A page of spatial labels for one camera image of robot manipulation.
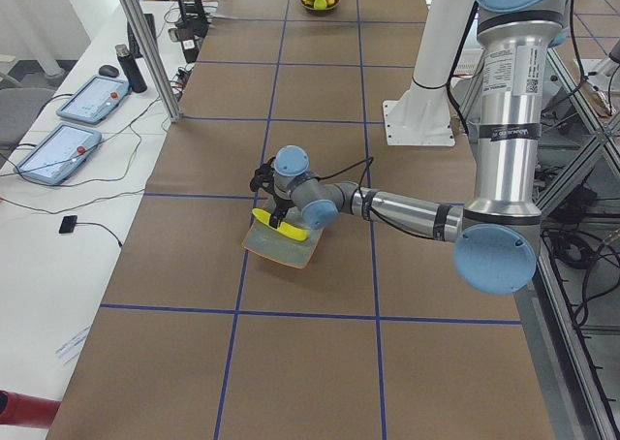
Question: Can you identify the black water bottle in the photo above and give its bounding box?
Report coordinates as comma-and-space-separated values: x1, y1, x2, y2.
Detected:
114, 44, 147, 93

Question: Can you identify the grey square plate orange rim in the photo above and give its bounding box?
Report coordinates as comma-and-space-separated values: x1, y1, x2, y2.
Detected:
242, 200, 324, 268

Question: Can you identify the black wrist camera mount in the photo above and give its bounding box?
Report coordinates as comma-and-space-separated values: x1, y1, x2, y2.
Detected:
249, 157, 275, 195

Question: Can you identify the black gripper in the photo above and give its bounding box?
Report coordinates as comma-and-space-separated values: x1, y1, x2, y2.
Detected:
268, 184, 292, 229

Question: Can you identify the white paper sheet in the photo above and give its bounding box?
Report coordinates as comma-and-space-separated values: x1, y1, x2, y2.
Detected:
55, 327, 90, 364

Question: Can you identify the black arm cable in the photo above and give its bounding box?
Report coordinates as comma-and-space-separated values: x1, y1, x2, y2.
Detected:
314, 156, 437, 240

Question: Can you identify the small black box on table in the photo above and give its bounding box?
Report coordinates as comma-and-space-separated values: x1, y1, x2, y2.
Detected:
58, 215, 78, 235

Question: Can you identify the black computer mouse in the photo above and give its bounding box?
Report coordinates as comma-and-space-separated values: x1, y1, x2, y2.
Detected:
98, 64, 120, 78

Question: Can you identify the red cylinder object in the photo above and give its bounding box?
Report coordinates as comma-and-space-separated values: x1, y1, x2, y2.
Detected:
1, 390, 61, 428

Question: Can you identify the aluminium frame post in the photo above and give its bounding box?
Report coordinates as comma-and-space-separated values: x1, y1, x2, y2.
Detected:
119, 0, 182, 123

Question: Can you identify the blue teach pendant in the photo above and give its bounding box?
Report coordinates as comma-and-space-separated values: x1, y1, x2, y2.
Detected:
56, 75, 130, 125
14, 123, 102, 186

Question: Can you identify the far blue teach pendant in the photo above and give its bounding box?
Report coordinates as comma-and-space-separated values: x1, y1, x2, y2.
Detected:
56, 75, 130, 125

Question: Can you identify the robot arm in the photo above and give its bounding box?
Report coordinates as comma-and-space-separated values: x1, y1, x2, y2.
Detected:
265, 0, 570, 295

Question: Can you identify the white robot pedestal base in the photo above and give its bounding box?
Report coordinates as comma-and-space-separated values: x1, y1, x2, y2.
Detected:
383, 0, 475, 147

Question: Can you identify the wicker fruit basket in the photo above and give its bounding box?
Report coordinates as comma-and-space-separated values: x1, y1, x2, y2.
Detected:
299, 0, 340, 15

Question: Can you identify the near blue teach pendant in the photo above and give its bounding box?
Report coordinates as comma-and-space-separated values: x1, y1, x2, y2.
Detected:
14, 123, 102, 186

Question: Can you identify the black stand with label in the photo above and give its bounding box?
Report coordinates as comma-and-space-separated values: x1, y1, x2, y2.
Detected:
168, 0, 209, 64

